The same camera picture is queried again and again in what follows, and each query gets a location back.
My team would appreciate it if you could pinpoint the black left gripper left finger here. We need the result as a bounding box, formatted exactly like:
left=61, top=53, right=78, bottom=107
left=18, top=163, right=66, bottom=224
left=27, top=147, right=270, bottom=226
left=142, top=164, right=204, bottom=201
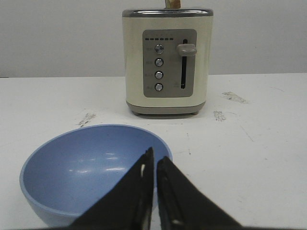
left=69, top=147, right=154, bottom=230

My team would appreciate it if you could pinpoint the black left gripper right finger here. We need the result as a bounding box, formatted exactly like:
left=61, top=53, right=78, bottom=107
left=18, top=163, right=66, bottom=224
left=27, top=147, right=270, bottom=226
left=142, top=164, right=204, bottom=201
left=156, top=157, right=242, bottom=230

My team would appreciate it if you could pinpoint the blue bowl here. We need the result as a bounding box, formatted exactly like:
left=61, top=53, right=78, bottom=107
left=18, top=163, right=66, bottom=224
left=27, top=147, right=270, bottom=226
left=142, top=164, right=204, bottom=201
left=19, top=124, right=173, bottom=227

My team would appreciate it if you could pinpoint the cream two-slot toaster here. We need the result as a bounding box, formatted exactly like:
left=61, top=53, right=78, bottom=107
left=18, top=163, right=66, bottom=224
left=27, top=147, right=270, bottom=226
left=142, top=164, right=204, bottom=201
left=122, top=7, right=213, bottom=115

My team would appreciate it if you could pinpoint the slice of toast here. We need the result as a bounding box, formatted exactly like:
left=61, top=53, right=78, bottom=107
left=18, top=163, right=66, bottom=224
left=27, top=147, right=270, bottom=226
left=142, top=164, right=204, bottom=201
left=165, top=0, right=181, bottom=9

